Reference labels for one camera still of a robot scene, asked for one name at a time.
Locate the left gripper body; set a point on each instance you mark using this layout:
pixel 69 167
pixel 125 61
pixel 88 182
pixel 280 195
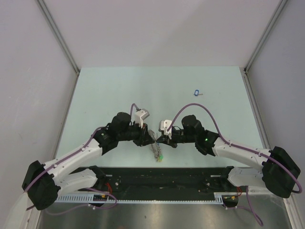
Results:
pixel 138 133

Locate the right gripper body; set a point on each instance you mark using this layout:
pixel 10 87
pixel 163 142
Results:
pixel 177 138

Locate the metal disc keyring holder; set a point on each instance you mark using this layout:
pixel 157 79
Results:
pixel 154 147

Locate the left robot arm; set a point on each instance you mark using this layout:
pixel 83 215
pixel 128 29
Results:
pixel 45 182

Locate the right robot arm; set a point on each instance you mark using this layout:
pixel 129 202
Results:
pixel 272 169

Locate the dark blue tagged key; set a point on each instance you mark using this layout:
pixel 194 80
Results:
pixel 197 93

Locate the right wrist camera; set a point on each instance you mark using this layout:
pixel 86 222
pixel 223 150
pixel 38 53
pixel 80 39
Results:
pixel 165 127

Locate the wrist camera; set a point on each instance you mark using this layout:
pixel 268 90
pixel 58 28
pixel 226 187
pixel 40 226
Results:
pixel 140 116
pixel 165 127

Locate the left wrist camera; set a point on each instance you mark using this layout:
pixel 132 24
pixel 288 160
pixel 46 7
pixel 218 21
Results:
pixel 140 116

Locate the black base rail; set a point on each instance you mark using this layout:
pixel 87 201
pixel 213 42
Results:
pixel 167 184

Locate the white slotted cable duct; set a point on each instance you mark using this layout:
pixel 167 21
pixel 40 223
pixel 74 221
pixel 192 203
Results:
pixel 94 198

